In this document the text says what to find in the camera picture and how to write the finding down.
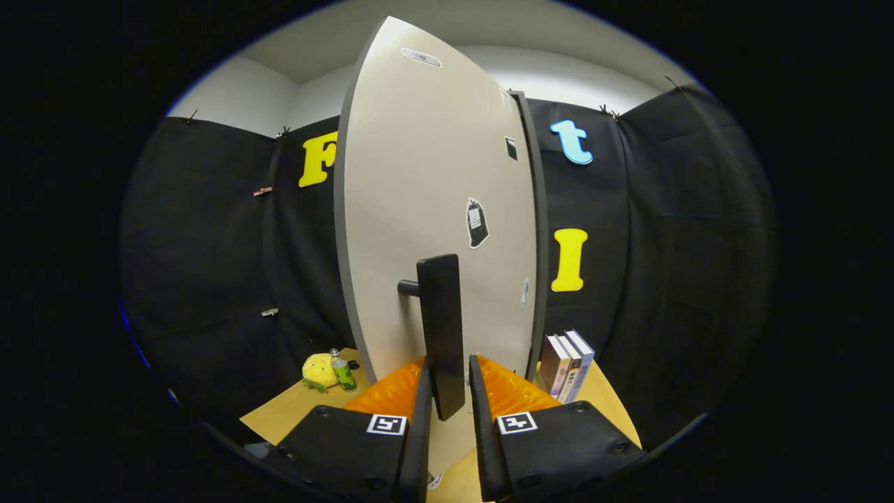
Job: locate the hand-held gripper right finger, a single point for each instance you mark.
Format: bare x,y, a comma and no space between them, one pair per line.
482,447

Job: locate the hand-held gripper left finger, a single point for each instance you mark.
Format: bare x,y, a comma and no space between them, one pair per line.
419,447

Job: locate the beige shoe cabinet door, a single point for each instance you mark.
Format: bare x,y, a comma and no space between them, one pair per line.
419,175

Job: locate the green drink can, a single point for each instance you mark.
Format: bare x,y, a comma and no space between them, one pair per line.
343,376

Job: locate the brown cover book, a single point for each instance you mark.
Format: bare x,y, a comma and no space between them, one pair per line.
553,367

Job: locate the white cover book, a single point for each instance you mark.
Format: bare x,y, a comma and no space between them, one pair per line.
571,374

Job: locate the yellow plush toy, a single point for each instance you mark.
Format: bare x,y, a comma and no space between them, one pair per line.
318,370

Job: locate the white blue spine book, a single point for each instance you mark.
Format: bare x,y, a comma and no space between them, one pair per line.
585,356

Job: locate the black backdrop cloth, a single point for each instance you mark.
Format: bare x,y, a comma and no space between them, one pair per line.
209,244

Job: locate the red cloth clip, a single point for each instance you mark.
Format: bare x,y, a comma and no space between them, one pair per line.
262,191

